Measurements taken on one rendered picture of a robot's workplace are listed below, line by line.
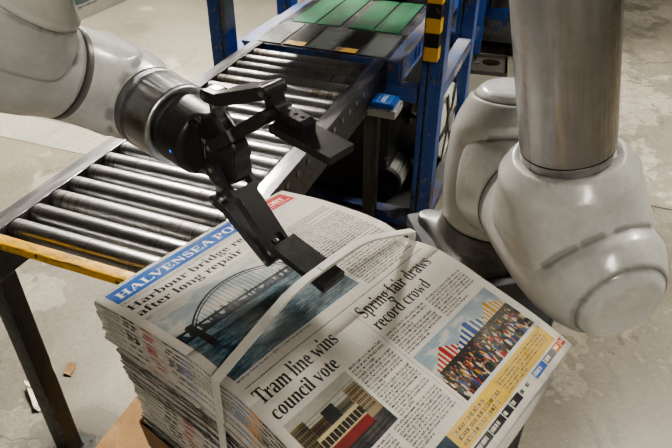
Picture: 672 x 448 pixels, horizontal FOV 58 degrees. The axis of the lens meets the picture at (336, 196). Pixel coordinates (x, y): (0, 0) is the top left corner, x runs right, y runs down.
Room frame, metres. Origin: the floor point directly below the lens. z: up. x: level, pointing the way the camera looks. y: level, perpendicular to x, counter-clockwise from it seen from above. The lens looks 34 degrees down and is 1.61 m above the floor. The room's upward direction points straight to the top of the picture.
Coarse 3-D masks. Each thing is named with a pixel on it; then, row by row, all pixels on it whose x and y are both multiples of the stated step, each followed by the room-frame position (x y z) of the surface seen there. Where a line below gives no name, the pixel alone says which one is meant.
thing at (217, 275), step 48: (288, 192) 0.68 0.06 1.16; (192, 240) 0.57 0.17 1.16; (240, 240) 0.56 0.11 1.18; (336, 240) 0.54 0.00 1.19; (144, 288) 0.48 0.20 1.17; (192, 288) 0.47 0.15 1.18; (240, 288) 0.46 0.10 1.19; (144, 336) 0.41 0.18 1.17; (192, 336) 0.39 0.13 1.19; (144, 384) 0.43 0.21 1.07; (192, 432) 0.39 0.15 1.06
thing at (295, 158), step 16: (384, 64) 2.06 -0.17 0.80; (368, 80) 1.90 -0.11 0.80; (384, 80) 2.06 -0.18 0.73; (352, 96) 1.77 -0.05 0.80; (368, 96) 1.90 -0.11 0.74; (336, 112) 1.66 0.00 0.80; (352, 112) 1.75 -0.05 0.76; (336, 128) 1.62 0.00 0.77; (352, 128) 1.75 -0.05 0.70; (288, 160) 1.38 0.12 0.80; (304, 160) 1.40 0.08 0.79; (272, 176) 1.30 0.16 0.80; (288, 176) 1.31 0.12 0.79; (304, 176) 1.40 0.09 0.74; (272, 192) 1.23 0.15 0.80; (304, 192) 1.39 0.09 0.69
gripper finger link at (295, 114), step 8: (272, 88) 0.47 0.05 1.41; (280, 88) 0.47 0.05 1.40; (272, 96) 0.46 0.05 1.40; (280, 96) 0.47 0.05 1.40; (272, 104) 0.46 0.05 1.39; (280, 104) 0.47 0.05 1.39; (288, 104) 0.47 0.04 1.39; (280, 112) 0.46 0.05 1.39; (288, 112) 0.46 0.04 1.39; (296, 112) 0.46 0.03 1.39; (280, 120) 0.46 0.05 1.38; (288, 120) 0.45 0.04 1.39; (296, 120) 0.45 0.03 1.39; (304, 120) 0.45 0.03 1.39; (312, 120) 0.45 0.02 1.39; (296, 128) 0.45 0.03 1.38; (304, 128) 0.44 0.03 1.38; (312, 128) 0.45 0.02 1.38
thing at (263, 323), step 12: (408, 228) 0.56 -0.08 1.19; (360, 240) 0.49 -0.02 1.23; (372, 240) 0.49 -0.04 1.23; (336, 252) 0.46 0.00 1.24; (348, 252) 0.46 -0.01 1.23; (324, 264) 0.44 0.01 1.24; (312, 276) 0.43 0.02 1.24; (300, 288) 0.41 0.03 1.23; (288, 300) 0.40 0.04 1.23; (276, 312) 0.39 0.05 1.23; (264, 324) 0.38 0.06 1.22; (252, 336) 0.37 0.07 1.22; (240, 348) 0.36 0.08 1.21; (228, 360) 0.35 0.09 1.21; (216, 372) 0.35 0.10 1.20; (228, 372) 0.35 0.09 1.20
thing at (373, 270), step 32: (384, 224) 0.57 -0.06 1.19; (352, 256) 0.51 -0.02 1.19; (384, 256) 0.51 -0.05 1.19; (416, 256) 0.51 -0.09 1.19; (288, 288) 0.46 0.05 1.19; (352, 288) 0.46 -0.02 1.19; (384, 288) 0.46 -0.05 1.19; (256, 320) 0.41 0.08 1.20; (288, 320) 0.41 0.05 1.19; (320, 320) 0.41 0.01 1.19; (352, 320) 0.41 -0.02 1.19; (192, 352) 0.37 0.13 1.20; (224, 352) 0.37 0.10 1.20; (256, 352) 0.37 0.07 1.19; (288, 352) 0.37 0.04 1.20; (192, 384) 0.36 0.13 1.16; (224, 384) 0.34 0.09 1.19; (256, 384) 0.34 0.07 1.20; (224, 416) 0.34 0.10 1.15
